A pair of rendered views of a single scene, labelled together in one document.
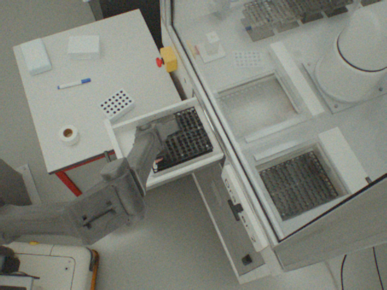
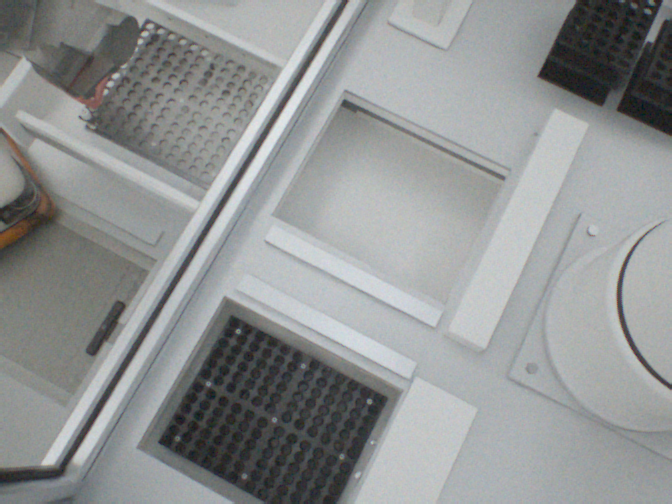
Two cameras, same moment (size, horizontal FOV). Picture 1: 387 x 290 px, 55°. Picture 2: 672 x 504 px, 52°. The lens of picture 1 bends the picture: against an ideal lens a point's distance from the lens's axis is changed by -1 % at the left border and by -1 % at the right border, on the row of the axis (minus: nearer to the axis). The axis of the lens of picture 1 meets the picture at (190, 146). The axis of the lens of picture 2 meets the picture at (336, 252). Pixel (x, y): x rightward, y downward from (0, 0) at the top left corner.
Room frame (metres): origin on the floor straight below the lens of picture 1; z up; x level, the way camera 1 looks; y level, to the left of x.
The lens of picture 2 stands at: (0.42, -0.42, 1.77)
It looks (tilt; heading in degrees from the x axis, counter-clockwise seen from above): 74 degrees down; 49
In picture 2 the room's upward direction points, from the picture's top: 5 degrees clockwise
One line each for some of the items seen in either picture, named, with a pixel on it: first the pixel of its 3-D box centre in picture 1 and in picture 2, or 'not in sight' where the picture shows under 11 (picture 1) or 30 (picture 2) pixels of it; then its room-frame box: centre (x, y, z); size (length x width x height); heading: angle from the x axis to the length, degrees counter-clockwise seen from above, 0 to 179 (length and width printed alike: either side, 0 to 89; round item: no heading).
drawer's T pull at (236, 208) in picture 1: (236, 208); not in sight; (0.30, -0.17, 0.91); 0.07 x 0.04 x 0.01; 27
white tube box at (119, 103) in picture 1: (117, 105); not in sight; (0.71, 0.31, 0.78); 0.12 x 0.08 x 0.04; 135
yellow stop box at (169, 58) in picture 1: (167, 59); not in sight; (0.88, 0.11, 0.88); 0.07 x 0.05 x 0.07; 27
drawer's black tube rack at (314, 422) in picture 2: not in sight; (276, 420); (0.40, -0.37, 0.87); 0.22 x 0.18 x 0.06; 117
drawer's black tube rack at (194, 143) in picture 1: (174, 140); not in sight; (0.54, 0.06, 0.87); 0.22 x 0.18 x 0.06; 117
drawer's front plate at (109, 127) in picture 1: (121, 159); not in sight; (0.45, 0.24, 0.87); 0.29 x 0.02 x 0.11; 27
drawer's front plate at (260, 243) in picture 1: (242, 208); not in sight; (0.31, -0.19, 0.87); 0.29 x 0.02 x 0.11; 27
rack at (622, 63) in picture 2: not in sight; (597, 39); (1.01, -0.22, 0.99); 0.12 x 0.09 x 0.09; 27
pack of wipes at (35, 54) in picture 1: (35, 56); not in sight; (0.91, 0.68, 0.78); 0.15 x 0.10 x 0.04; 28
